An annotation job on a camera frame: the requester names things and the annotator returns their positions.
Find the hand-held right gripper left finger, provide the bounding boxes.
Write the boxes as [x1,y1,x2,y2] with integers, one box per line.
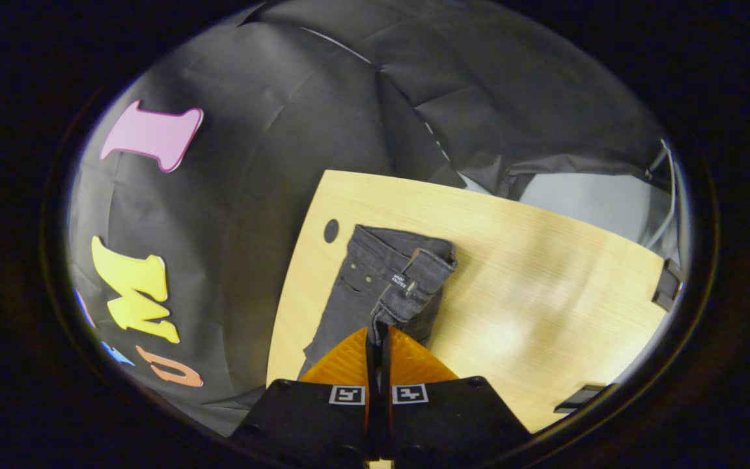
[230,326,379,469]

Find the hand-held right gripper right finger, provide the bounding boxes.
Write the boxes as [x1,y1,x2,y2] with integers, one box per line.
[382,326,532,469]

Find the black table clamp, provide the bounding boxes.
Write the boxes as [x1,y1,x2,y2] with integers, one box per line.
[651,259,683,311]
[553,384,618,415]

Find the black jeans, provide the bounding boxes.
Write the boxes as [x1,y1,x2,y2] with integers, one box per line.
[297,225,459,380]

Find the black backdrop cloth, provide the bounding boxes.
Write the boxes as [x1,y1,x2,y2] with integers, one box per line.
[66,0,682,437]

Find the grey cable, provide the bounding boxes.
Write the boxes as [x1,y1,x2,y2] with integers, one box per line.
[645,139,676,249]

